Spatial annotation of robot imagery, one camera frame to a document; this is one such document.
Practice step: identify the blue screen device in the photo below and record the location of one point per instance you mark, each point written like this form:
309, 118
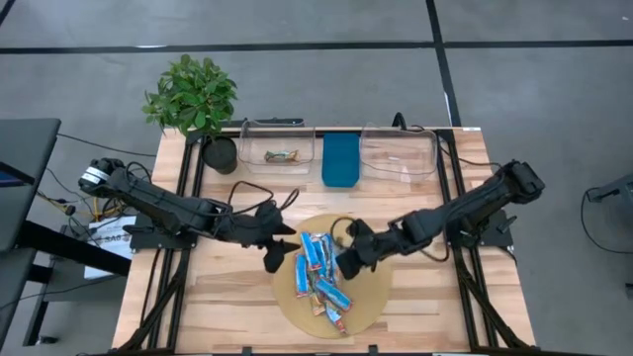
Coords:
7, 178

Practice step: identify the clear plastic bin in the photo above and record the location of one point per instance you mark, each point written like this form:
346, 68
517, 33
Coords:
395, 148
297, 136

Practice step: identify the green plant in black pot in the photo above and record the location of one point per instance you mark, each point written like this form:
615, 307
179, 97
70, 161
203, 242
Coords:
193, 94

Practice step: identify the blue plastic bin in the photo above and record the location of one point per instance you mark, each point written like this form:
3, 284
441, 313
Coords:
341, 160

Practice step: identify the round tan woven placemat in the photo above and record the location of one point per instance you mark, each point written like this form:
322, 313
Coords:
366, 296

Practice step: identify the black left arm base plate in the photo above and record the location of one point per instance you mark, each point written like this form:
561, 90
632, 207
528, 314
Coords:
148, 240

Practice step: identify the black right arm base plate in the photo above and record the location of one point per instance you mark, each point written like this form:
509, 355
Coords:
499, 232

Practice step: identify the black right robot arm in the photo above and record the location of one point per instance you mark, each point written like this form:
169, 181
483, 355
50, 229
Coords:
475, 203

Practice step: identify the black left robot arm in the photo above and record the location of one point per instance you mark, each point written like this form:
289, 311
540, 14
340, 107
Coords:
148, 200

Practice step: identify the black aluminium table frame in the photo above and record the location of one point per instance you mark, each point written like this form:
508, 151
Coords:
465, 296

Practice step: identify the black table clamp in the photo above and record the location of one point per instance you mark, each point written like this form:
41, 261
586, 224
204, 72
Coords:
246, 351
373, 349

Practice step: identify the dark grey desk top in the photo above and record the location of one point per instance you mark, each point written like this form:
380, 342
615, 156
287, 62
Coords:
25, 148

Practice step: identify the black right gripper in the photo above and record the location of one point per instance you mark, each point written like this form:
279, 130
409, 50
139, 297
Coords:
378, 244

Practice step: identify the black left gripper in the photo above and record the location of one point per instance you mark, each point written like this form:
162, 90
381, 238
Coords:
252, 227

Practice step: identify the white printed paper box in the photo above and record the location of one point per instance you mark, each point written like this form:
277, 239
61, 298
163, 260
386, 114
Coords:
106, 230

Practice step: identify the black desk frame beam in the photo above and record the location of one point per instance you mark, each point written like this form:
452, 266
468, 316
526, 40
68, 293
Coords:
74, 247

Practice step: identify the grey stand base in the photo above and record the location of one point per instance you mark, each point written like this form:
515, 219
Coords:
618, 188

